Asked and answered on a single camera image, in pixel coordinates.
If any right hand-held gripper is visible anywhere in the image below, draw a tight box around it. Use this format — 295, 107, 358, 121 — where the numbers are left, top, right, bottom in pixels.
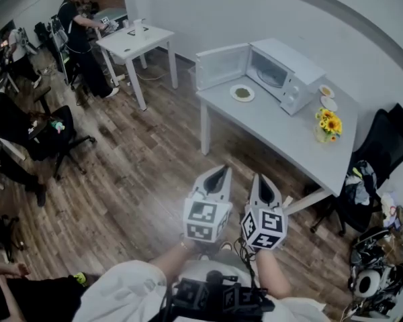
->
240, 174, 288, 251

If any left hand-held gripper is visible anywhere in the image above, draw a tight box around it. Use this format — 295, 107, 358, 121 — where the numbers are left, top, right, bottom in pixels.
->
182, 165, 234, 245

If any white microwave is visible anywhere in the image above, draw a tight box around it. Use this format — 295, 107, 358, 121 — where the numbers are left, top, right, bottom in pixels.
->
195, 38, 327, 117

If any person's left forearm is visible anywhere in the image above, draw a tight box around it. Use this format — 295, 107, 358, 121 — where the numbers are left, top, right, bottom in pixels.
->
150, 239, 197, 283

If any person's right forearm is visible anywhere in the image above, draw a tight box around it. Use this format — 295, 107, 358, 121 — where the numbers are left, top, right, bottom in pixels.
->
256, 248, 292, 300

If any small plate with brown food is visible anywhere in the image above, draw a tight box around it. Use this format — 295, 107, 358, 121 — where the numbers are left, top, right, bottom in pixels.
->
318, 84, 336, 99

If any grey rectangular table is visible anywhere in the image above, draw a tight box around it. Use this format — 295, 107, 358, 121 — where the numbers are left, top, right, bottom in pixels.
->
195, 75, 360, 216

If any sunflower bouquet in vase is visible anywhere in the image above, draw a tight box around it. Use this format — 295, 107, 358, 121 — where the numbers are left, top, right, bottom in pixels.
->
314, 107, 343, 144

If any white round plate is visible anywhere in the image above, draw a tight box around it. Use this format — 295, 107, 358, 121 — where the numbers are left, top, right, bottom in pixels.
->
229, 84, 256, 103

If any clothes heap on chair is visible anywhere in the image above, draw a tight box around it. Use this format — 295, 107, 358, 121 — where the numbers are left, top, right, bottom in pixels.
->
344, 160, 379, 206

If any small white empty plate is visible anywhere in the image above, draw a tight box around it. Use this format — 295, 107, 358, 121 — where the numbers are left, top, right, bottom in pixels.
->
320, 95, 339, 113

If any black chest-mounted device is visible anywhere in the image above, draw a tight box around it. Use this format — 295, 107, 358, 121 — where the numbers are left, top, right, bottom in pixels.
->
166, 270, 276, 322

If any black mesh office chair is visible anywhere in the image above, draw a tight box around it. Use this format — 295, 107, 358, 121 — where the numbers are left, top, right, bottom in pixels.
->
310, 103, 403, 237

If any pile of black gear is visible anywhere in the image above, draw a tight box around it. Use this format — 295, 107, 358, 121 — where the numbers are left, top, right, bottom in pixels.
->
347, 225, 403, 317

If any white round headset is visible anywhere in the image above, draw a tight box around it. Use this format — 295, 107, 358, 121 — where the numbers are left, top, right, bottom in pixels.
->
355, 268, 382, 297

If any person's white shirt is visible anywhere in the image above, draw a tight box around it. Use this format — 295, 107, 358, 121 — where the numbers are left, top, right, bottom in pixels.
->
72, 259, 332, 322

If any small white table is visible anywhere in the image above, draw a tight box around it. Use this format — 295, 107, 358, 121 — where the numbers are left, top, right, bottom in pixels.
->
95, 23, 179, 111

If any black swivel chair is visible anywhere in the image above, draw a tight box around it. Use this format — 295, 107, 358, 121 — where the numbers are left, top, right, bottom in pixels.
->
0, 91, 97, 182

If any black cable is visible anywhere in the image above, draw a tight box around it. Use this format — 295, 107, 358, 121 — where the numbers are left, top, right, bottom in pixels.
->
234, 237, 260, 290

